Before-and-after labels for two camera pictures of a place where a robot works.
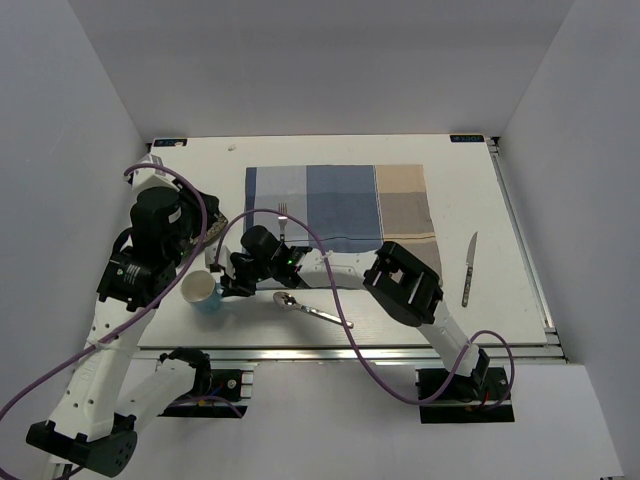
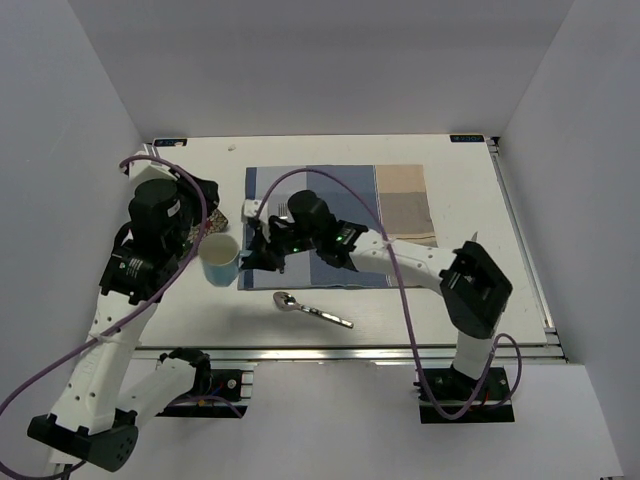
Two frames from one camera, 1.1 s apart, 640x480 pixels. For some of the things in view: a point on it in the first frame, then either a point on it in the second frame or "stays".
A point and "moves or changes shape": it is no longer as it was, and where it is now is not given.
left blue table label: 170,142 stays
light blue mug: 201,290 moves or changes shape
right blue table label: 467,138 stays
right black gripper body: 250,269 → 291,238
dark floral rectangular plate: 219,223 stays
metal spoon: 286,300 stays
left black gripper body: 189,206 stays
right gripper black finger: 237,287 → 264,255
